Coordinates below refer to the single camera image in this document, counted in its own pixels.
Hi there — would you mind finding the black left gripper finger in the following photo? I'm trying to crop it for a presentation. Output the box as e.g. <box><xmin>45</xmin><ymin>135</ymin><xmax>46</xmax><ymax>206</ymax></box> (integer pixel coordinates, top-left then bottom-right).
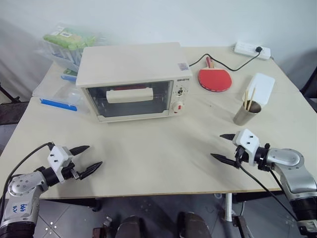
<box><xmin>78</xmin><ymin>161</ymin><xmax>104</xmax><ymax>180</ymax></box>
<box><xmin>69</xmin><ymin>145</ymin><xmax>91</xmax><ymax>157</ymax></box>

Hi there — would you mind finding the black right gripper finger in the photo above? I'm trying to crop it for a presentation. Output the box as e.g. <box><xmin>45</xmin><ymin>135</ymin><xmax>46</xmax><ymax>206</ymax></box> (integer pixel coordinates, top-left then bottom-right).
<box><xmin>210</xmin><ymin>153</ymin><xmax>240</xmax><ymax>170</ymax></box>
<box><xmin>219</xmin><ymin>133</ymin><xmax>238</xmax><ymax>142</ymax></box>

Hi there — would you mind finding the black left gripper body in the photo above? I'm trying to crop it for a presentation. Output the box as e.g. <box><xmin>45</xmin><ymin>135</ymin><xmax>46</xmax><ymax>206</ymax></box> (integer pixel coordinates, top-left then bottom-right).
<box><xmin>62</xmin><ymin>161</ymin><xmax>81</xmax><ymax>183</ymax></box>

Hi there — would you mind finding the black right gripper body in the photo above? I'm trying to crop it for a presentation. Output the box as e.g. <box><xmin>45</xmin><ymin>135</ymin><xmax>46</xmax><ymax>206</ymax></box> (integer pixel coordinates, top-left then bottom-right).
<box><xmin>234</xmin><ymin>145</ymin><xmax>250</xmax><ymax>165</ymax></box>

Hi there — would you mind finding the cream toaster oven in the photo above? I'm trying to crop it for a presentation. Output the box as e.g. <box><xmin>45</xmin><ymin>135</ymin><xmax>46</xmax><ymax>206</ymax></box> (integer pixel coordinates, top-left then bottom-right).
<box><xmin>75</xmin><ymin>42</ymin><xmax>193</xmax><ymax>123</ymax></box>

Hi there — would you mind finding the stainless steel cup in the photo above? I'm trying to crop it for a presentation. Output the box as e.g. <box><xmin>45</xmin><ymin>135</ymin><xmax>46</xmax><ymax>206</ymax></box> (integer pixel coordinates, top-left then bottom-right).
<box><xmin>233</xmin><ymin>101</ymin><xmax>263</xmax><ymax>126</ymax></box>

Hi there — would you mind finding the white table leg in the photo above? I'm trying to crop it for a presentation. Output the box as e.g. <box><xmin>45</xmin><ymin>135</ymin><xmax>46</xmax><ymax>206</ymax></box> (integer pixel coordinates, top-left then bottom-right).
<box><xmin>223</xmin><ymin>192</ymin><xmax>234</xmax><ymax>223</ymax></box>

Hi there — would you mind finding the clear box with blue latch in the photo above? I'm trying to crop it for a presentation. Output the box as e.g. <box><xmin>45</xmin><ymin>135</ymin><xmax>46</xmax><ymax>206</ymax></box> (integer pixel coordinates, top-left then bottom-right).
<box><xmin>32</xmin><ymin>81</ymin><xmax>91</xmax><ymax>115</ymax></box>

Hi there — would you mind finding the white plastic box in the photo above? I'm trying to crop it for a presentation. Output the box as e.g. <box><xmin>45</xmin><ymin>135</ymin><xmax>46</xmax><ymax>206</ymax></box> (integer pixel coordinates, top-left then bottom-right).
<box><xmin>242</xmin><ymin>72</ymin><xmax>276</xmax><ymax>108</ymax></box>

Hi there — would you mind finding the red table tennis paddle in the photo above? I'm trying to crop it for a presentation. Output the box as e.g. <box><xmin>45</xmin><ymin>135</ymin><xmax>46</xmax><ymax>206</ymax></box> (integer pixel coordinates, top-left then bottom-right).
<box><xmin>198</xmin><ymin>56</ymin><xmax>234</xmax><ymax>93</ymax></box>

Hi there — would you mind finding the dark rounded shape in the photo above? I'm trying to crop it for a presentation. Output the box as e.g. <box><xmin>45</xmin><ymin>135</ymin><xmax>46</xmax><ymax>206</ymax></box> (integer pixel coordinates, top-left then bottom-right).
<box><xmin>176</xmin><ymin>211</ymin><xmax>211</xmax><ymax>238</ymax></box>
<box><xmin>115</xmin><ymin>215</ymin><xmax>150</xmax><ymax>238</ymax></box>

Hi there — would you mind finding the white power strip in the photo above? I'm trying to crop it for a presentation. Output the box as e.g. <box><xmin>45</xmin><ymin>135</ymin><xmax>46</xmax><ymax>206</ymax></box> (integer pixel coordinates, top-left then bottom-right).
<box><xmin>234</xmin><ymin>41</ymin><xmax>271</xmax><ymax>61</ymax></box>

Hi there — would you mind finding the black stand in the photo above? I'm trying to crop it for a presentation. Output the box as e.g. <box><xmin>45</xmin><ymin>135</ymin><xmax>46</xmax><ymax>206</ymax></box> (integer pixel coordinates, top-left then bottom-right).
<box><xmin>0</xmin><ymin>81</ymin><xmax>21</xmax><ymax>103</ymax></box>

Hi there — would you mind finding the dark chair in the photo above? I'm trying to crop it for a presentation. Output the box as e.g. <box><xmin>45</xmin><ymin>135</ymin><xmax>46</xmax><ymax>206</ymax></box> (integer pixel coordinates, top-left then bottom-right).
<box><xmin>300</xmin><ymin>46</ymin><xmax>317</xmax><ymax>114</ymax></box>

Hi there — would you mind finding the pack of green bottles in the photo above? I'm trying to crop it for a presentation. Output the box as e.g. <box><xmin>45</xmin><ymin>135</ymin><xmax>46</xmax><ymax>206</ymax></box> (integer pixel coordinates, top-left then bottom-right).
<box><xmin>34</xmin><ymin>22</ymin><xmax>107</xmax><ymax>73</ymax></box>

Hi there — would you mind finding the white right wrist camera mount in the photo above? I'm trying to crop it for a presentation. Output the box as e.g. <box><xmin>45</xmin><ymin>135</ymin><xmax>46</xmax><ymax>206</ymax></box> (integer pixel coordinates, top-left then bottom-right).
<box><xmin>232</xmin><ymin>128</ymin><xmax>260</xmax><ymax>166</ymax></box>

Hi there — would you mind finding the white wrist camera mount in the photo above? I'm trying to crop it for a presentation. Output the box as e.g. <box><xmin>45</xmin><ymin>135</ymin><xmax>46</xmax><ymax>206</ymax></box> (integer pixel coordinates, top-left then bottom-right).
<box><xmin>232</xmin><ymin>128</ymin><xmax>260</xmax><ymax>166</ymax></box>
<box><xmin>47</xmin><ymin>145</ymin><xmax>74</xmax><ymax>183</ymax></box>

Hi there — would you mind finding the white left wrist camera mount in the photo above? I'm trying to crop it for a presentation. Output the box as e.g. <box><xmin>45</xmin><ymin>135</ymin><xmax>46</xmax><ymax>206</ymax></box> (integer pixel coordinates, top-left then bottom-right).
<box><xmin>47</xmin><ymin>145</ymin><xmax>74</xmax><ymax>183</ymax></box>

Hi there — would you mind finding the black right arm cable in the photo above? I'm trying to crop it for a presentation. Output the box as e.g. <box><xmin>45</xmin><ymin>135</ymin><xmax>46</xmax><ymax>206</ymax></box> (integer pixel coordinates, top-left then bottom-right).
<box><xmin>234</xmin><ymin>146</ymin><xmax>299</xmax><ymax>222</ymax></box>

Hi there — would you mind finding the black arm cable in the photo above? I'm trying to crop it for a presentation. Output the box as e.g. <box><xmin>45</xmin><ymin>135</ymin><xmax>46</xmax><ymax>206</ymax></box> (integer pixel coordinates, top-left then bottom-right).
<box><xmin>0</xmin><ymin>141</ymin><xmax>55</xmax><ymax>206</ymax></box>
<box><xmin>234</xmin><ymin>146</ymin><xmax>299</xmax><ymax>222</ymax></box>

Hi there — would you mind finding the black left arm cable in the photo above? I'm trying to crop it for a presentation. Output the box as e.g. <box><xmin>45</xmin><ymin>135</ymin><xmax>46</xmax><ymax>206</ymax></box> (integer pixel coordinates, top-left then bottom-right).
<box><xmin>0</xmin><ymin>141</ymin><xmax>55</xmax><ymax>206</ymax></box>

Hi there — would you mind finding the black power cable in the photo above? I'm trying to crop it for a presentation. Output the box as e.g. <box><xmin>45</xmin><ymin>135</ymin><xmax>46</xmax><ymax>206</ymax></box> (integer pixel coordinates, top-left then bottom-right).
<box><xmin>189</xmin><ymin>46</ymin><xmax>264</xmax><ymax>73</ymax></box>

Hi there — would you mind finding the glass oven door with handle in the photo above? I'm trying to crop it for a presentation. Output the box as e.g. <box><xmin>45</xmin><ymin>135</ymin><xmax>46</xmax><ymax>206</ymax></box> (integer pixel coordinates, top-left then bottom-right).
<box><xmin>84</xmin><ymin>80</ymin><xmax>174</xmax><ymax>119</ymax></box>

